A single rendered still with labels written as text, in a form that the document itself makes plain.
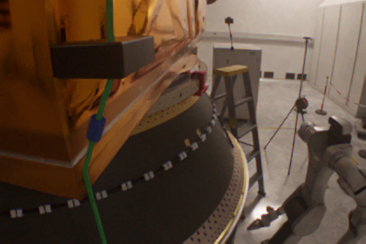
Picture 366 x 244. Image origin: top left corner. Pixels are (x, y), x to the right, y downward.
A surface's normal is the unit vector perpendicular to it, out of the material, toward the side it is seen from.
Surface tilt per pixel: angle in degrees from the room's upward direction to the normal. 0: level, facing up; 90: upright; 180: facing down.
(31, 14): 90
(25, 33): 90
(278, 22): 90
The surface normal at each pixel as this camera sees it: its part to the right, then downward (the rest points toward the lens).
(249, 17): -0.13, 0.34
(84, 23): 0.68, 0.23
